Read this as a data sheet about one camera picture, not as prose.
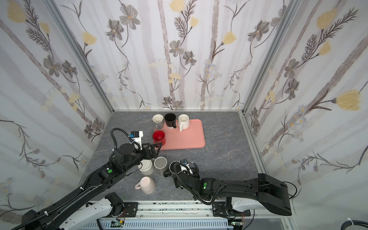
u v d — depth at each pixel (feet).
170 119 3.42
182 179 1.88
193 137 3.49
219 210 2.40
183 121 3.39
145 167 2.82
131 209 2.42
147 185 2.42
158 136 3.23
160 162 2.61
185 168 2.24
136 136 2.10
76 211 1.53
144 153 2.12
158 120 3.45
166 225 2.30
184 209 2.48
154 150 2.13
